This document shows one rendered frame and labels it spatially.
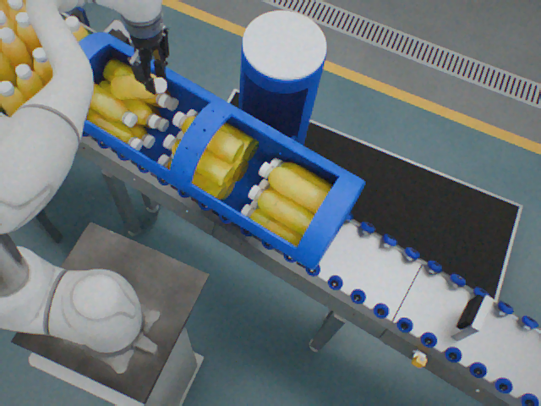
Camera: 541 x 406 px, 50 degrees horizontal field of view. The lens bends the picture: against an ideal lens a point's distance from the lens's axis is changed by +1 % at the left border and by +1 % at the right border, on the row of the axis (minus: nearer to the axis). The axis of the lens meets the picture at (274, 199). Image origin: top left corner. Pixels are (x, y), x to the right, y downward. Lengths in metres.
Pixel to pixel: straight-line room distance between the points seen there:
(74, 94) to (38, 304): 0.58
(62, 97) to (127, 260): 0.78
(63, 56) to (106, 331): 0.61
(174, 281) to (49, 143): 0.82
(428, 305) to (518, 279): 1.26
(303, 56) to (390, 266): 0.73
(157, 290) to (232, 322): 1.04
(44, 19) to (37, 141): 0.35
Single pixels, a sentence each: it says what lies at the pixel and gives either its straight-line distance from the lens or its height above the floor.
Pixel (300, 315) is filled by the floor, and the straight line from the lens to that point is 2.63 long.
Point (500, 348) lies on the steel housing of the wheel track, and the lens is 1.82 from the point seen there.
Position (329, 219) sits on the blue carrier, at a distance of 1.45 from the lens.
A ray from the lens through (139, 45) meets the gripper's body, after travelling 1.39.
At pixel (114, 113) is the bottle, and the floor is 1.14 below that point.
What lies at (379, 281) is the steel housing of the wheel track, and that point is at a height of 0.93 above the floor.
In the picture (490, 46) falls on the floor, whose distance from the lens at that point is 3.61.
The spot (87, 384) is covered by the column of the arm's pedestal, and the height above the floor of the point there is 1.00.
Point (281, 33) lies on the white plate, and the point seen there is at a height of 1.04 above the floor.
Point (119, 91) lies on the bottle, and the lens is 1.67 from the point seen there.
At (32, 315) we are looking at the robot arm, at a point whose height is 1.25.
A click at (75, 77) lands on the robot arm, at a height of 1.76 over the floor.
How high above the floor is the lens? 2.55
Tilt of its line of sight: 66 degrees down
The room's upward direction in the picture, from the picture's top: 11 degrees clockwise
